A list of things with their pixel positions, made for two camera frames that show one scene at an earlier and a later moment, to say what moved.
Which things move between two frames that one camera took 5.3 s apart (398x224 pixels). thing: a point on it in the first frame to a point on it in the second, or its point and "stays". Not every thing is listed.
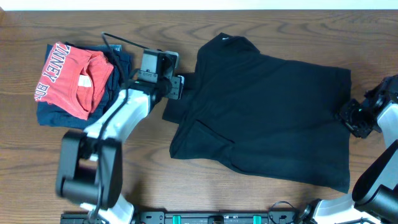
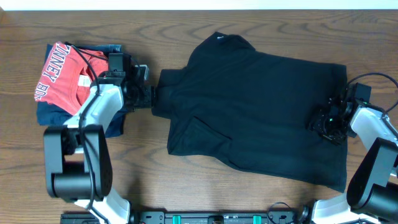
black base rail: (191, 217) stays
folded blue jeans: (117, 48) stays
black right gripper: (351, 117) to (321, 125)
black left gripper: (180, 87) to (149, 97)
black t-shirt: (276, 117) stays
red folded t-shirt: (74, 79) stays
